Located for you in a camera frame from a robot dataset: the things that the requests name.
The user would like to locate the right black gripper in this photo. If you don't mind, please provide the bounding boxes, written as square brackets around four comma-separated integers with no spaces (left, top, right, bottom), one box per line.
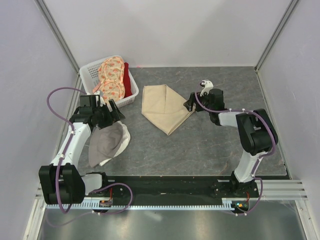
[183,90,213,113]

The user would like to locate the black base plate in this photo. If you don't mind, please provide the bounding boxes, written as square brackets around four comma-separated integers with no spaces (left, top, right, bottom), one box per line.
[102,174,259,199]

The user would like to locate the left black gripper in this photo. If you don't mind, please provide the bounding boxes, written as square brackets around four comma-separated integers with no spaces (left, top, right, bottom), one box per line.
[92,99,125,130]

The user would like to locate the grey cloth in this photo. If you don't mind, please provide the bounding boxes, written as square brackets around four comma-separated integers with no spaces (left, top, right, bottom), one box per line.
[88,122,124,168]

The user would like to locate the slotted cable duct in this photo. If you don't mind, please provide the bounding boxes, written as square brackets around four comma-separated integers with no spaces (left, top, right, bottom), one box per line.
[46,198,237,211]

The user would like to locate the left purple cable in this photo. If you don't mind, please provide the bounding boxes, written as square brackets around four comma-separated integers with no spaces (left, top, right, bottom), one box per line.
[46,86,87,227]

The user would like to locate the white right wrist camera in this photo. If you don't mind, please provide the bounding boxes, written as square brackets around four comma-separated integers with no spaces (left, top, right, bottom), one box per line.
[200,80,214,97]

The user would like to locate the beige cloth napkin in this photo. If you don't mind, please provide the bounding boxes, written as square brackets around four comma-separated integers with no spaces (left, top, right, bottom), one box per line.
[141,84,193,136]

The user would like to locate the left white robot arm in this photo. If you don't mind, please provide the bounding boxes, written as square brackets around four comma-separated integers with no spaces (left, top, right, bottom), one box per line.
[38,94,124,206]

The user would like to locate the red cloth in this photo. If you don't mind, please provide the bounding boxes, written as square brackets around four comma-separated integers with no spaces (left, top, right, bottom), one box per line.
[123,62,132,98]

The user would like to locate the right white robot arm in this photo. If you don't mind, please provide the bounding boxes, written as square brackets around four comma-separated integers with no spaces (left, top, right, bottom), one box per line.
[183,88,278,197]

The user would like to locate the orange floral cloth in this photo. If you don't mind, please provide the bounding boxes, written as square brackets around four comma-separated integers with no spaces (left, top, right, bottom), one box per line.
[92,56,125,103]

